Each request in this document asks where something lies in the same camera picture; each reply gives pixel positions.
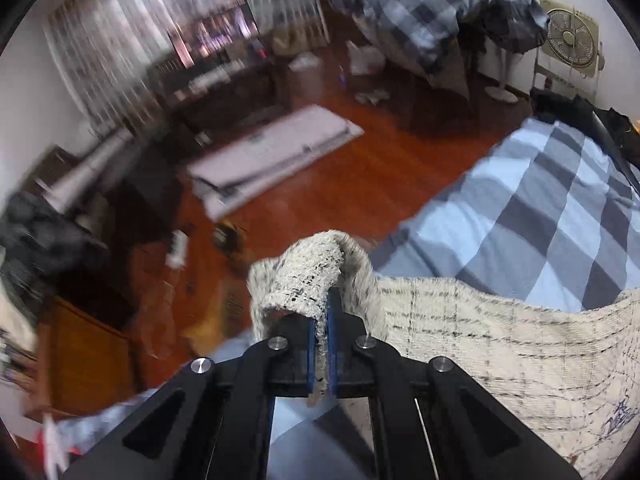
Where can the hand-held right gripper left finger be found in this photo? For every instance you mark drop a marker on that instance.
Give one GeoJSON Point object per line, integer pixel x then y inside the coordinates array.
{"type": "Point", "coordinates": [311, 355]}

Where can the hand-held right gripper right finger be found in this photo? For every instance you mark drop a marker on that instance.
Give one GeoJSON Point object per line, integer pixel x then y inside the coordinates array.
{"type": "Point", "coordinates": [334, 350]}

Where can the cream knit checked garment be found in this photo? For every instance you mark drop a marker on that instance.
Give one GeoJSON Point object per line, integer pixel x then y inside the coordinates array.
{"type": "Point", "coordinates": [500, 340]}

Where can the dark grey clothes heap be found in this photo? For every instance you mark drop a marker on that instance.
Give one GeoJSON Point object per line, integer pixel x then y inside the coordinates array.
{"type": "Point", "coordinates": [35, 245]}

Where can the black clothes pile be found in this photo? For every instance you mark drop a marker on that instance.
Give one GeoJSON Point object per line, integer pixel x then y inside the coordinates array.
{"type": "Point", "coordinates": [575, 110]}

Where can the white power strip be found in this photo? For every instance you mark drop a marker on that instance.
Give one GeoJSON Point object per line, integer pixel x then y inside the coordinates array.
{"type": "Point", "coordinates": [177, 250]}

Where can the white folded board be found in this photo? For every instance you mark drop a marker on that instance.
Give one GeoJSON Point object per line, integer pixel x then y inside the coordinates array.
{"type": "Point", "coordinates": [275, 152]}

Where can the brown wooden cabinet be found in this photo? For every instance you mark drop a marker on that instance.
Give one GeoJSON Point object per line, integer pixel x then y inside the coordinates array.
{"type": "Point", "coordinates": [85, 355]}

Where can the blue grey checked bed sheet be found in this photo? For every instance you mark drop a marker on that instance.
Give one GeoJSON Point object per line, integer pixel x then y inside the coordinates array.
{"type": "Point", "coordinates": [540, 210]}

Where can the small crumpled cloth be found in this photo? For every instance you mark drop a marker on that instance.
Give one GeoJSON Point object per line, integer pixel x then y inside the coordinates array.
{"type": "Point", "coordinates": [372, 97]}

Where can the grey waste bin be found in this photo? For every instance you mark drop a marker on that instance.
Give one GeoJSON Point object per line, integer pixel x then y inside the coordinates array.
{"type": "Point", "coordinates": [310, 85]}

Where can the dark wooden desk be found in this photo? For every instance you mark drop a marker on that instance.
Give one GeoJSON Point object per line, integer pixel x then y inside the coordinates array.
{"type": "Point", "coordinates": [225, 95]}

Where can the grey rolled mat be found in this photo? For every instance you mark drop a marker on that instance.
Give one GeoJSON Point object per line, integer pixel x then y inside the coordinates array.
{"type": "Point", "coordinates": [90, 170]}

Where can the white plastic bag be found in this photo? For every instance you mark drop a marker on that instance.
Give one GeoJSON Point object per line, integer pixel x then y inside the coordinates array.
{"type": "Point", "coordinates": [365, 59]}

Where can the television screen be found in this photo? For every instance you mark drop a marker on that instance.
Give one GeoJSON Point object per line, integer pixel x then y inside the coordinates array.
{"type": "Point", "coordinates": [215, 30]}

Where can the blue grey checked duvet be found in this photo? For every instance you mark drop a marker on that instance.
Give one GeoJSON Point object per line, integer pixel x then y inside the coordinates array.
{"type": "Point", "coordinates": [415, 5]}

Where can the pale window curtain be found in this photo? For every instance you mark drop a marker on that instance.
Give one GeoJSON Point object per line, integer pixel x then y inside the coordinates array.
{"type": "Point", "coordinates": [125, 20]}

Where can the white pedestal stand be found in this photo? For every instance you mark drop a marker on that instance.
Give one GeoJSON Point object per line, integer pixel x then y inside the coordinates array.
{"type": "Point", "coordinates": [502, 94]}

